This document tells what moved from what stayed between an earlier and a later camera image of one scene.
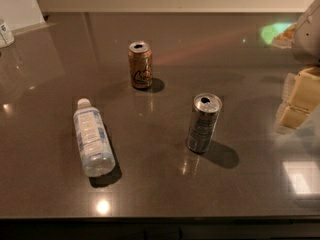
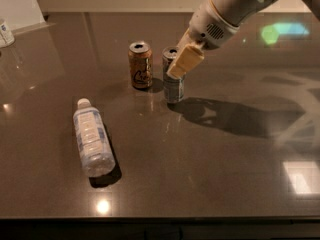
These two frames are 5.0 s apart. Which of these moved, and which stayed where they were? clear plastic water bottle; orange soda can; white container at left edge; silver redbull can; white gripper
Moved: silver redbull can; white gripper
Stayed: orange soda can; clear plastic water bottle; white container at left edge
